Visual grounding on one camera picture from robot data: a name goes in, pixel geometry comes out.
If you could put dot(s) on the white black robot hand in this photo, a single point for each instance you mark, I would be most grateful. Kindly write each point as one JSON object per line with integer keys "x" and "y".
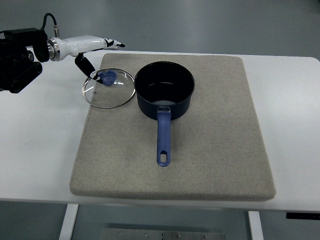
{"x": 76, "y": 47}

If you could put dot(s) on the glass pot lid blue knob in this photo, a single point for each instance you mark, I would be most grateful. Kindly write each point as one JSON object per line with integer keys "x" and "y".
{"x": 116, "y": 89}

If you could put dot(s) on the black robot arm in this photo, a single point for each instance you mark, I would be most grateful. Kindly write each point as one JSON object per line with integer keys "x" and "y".
{"x": 22, "y": 52}

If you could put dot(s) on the dark blue saucepan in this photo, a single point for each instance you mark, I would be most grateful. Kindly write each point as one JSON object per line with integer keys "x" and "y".
{"x": 164, "y": 90}

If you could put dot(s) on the white table leg left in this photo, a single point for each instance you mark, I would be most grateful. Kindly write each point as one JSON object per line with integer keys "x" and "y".
{"x": 69, "y": 221}

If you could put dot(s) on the white table leg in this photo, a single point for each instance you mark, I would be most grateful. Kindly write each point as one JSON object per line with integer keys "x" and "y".
{"x": 69, "y": 221}
{"x": 256, "y": 231}

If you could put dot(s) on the beige felt mat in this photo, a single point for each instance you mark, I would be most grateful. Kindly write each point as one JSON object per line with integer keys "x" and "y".
{"x": 217, "y": 148}

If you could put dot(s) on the white table leg right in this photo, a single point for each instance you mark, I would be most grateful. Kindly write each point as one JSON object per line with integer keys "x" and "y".
{"x": 256, "y": 231}

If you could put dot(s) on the black table control panel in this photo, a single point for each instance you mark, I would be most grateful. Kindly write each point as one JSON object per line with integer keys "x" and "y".
{"x": 303, "y": 216}

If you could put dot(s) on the grey metal base plate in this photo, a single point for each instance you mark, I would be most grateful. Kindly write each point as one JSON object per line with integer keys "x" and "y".
{"x": 144, "y": 234}

